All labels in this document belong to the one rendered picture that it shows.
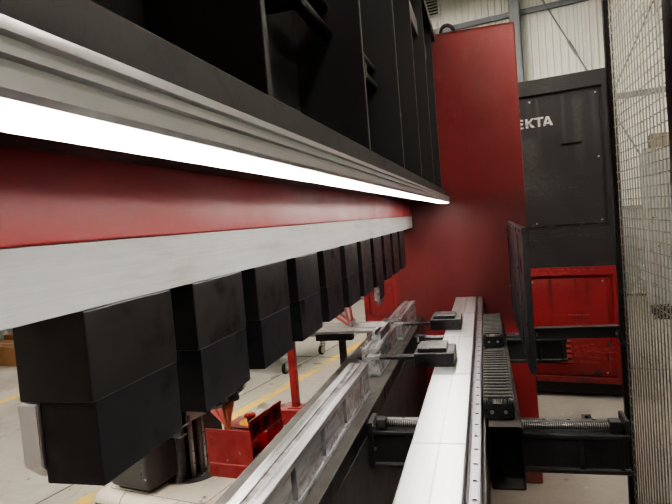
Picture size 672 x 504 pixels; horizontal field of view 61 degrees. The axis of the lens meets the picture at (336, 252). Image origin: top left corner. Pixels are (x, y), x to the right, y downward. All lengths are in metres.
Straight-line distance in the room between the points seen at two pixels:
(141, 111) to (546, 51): 9.21
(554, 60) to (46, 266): 9.07
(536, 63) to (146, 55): 9.12
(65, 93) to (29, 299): 0.29
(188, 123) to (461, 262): 2.67
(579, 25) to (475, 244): 6.81
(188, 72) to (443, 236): 2.61
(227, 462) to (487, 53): 2.21
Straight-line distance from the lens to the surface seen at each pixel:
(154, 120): 0.29
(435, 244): 2.95
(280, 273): 1.01
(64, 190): 0.56
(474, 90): 2.99
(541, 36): 9.48
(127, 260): 0.62
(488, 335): 1.76
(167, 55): 0.37
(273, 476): 1.06
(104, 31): 0.32
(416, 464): 1.03
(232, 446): 1.81
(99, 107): 0.26
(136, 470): 2.79
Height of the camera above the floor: 1.40
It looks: 3 degrees down
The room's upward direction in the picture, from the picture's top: 5 degrees counter-clockwise
